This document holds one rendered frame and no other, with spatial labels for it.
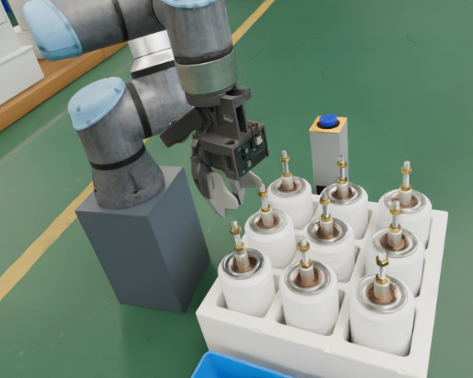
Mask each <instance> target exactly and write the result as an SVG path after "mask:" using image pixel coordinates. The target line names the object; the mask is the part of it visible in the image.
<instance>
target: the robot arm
mask: <svg viewBox="0 0 473 378"><path fill-rule="evenodd" d="M23 13H24V16H25V18H26V22H27V23H28V26H29V29H30V31H31V33H32V36H33V38H34V40H35V43H36V44H37V46H38V49H39V51H40V53H41V55H42V56H43V57H44V58H45V59H46V60H47V61H50V62H55V61H58V60H63V59H69V58H73V57H75V58H77V57H80V56H81V55H82V54H85V53H90V52H92V51H95V50H99V49H103V48H105V47H110V46H112V45H116V44H120V43H123V42H126V41H127V42H128V44H129V46H130V49H131V53H132V55H133V57H134V63H133V66H132V68H131V70H130V72H131V76H132V78H133V81H130V82H127V83H125V82H124V81H122V79H120V78H118V77H110V78H105V79H100V80H98V81H96V82H93V83H91V84H89V85H87V86H86V87H84V88H82V89H81V90H79V91H78V92H77V93H76V94H75V95H74V96H73V97H72V98H71V99H70V101H69V103H68V112H69V114H70V117H71V121H72V122H73V123H72V125H73V128H74V129H75V130H76V132H77V135H78V137H79V138H80V141H81V143H82V145H83V148H84V150H85V153H86V155H87V157H88V159H89V162H90V164H91V166H92V177H93V185H94V186H93V191H94V195H95V197H96V200H97V201H98V203H99V204H100V205H101V206H103V207H105V208H107V209H127V208H130V207H133V206H137V205H139V204H141V203H144V202H145V201H147V200H149V199H151V198H152V197H154V195H156V194H157V193H158V192H159V191H160V190H161V189H162V187H163V185H164V175H163V172H162V170H161V167H160V166H159V165H158V164H157V163H156V162H155V161H154V160H153V158H152V157H151V155H150V154H149V153H148V151H147V150H146V147H145V145H144V142H143V140H144V139H147V138H150V137H153V136H156V135H158V134H160V135H159V137H160V139H161V140H162V142H163V143H164V144H165V145H166V146H167V147H168V148H169V147H171V146H172V145H174V144H175V143H183V142H185V141H186V140H187V139H188V138H189V136H190V133H191V132H192V131H193V130H196V132H195V133H193V134H192V137H193V139H192V141H191V144H190V146H191V151H192V156H190V159H191V174H192V178H193V180H194V183H195V185H196V186H197V189H198V190H199V191H200V193H201V195H202V196H203V197H204V198H205V200H206V201H207V203H208V204H209V206H210V207H211V208H212V210H213V211H214V212H215V213H216V214H217V215H219V216H220V217H222V218H224V219H225V218H226V217H227V215H226V209H237V208H238V206H239V205H242V204H243V197H244V192H245V188H261V187H262V181H261V179H260V178H259V177H258V176H256V175H255V174H254V173H253V172H251V171H250V170H251V169H253V168H254V167H255V166H256V165H258V164H259V163H260V162H261V161H262V160H263V159H264V158H265V157H266V156H267V157H269V156H270V153H269V149H268V143H267V134H266V129H265V124H264V123H261V122H257V121H251V120H247V116H246V108H245V104H244V103H245V102H246V101H247V100H249V99H250V98H252V94H251V89H250V88H249V87H244V86H239V83H238V78H239V77H238V72H237V63H236V59H235V55H234V50H233V41H232V37H231V32H230V23H229V19H228V15H227V6H226V1H225V0H33V1H29V2H26V3H25V4H24V5H23ZM262 133H263V134H262ZM263 137H264V138H263ZM264 146H265V148H264ZM211 167H212V168H214V169H217V170H214V171H212V169H211ZM218 170H221V171H222V172H223V173H225V176H226V177H227V178H228V183H229V184H230V191H229V190H228V189H227V188H226V186H225V181H224V177H223V175H222V174H221V173H220V172H219V171H218Z"/></svg>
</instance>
